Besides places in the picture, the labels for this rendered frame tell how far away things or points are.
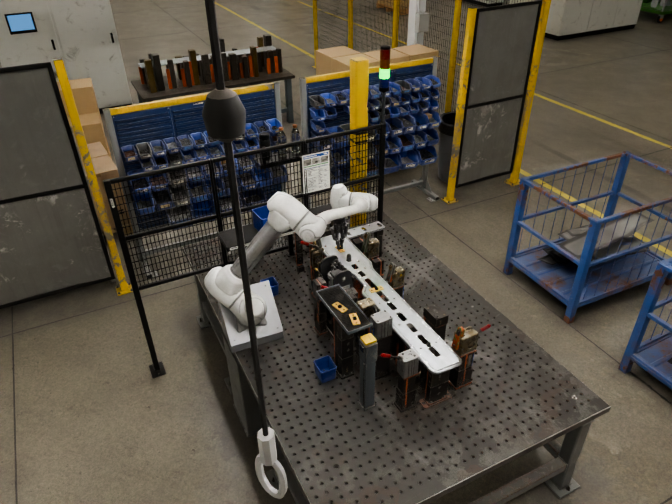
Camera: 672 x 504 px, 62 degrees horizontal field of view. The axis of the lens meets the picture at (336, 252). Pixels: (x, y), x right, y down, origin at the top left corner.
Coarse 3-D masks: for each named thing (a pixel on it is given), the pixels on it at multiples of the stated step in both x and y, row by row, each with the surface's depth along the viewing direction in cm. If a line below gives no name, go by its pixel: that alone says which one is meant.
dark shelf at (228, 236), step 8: (312, 208) 400; (320, 208) 400; (328, 208) 399; (248, 224) 382; (224, 232) 374; (232, 232) 374; (248, 232) 374; (256, 232) 374; (288, 232) 374; (224, 240) 366; (232, 240) 366; (248, 240) 365; (232, 248) 360
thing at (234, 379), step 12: (228, 348) 336; (228, 360) 351; (240, 372) 329; (240, 384) 335; (240, 396) 345; (252, 396) 344; (240, 408) 359; (252, 408) 349; (240, 420) 370; (252, 420) 355; (252, 432) 361
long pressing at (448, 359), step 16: (352, 256) 353; (352, 272) 338; (368, 272) 339; (368, 288) 326; (384, 288) 325; (384, 304) 313; (400, 304) 313; (400, 320) 302; (416, 320) 301; (400, 336) 291; (416, 336) 291; (432, 336) 291; (416, 352) 281; (448, 352) 281; (432, 368) 271; (448, 368) 272
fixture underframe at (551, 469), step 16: (208, 304) 438; (208, 320) 452; (224, 352) 400; (576, 432) 300; (560, 448) 323; (576, 448) 306; (544, 464) 314; (560, 464) 314; (272, 480) 332; (288, 480) 308; (528, 480) 306; (544, 480) 311; (560, 480) 323; (496, 496) 299; (512, 496) 302; (560, 496) 322
